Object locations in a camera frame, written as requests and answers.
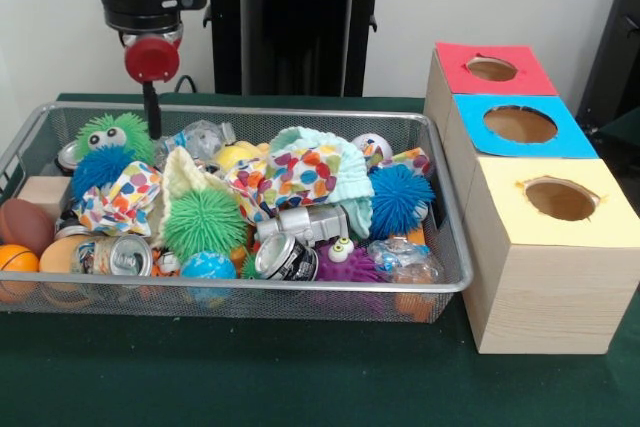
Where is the dark green table cloth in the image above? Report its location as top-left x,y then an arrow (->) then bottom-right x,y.
582,105 -> 640,158
0,91 -> 640,427

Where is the shallow wire mesh bin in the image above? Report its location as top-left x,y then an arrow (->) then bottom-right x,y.
0,101 -> 474,326

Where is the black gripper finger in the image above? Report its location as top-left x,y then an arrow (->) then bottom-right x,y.
142,81 -> 163,141

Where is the white cloth with colourful dots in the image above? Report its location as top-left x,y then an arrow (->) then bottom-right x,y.
72,145 -> 346,238

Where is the wooden box with three holes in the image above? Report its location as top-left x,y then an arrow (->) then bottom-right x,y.
423,41 -> 640,356

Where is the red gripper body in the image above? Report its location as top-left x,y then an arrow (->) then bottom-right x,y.
123,34 -> 180,85

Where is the crushed clear plastic bottle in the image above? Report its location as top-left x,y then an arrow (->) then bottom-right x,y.
154,119 -> 236,157

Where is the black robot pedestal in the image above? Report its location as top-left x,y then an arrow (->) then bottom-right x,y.
202,0 -> 404,97

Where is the clear plastic packet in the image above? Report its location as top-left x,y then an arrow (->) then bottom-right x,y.
367,238 -> 445,284

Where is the green spiky rubber ball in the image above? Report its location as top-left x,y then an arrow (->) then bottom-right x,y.
163,188 -> 250,261

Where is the mint green cloth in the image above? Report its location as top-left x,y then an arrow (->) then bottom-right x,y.
269,126 -> 375,239

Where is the orange mini basketball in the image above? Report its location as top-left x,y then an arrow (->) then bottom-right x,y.
0,244 -> 40,274

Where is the purple spiky toy with eyes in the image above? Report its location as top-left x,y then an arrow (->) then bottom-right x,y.
314,236 -> 389,283

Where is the green spiky toy with eyes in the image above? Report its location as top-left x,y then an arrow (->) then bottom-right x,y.
74,113 -> 156,166

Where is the silver plastic toy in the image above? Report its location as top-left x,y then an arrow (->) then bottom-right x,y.
254,204 -> 349,248

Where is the blue spiky rubber ball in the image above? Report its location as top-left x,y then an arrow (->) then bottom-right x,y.
368,164 -> 435,239

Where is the black upright panel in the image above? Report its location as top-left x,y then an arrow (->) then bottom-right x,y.
574,0 -> 640,123

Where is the brown mini football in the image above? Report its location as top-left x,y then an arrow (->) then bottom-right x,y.
0,198 -> 56,256

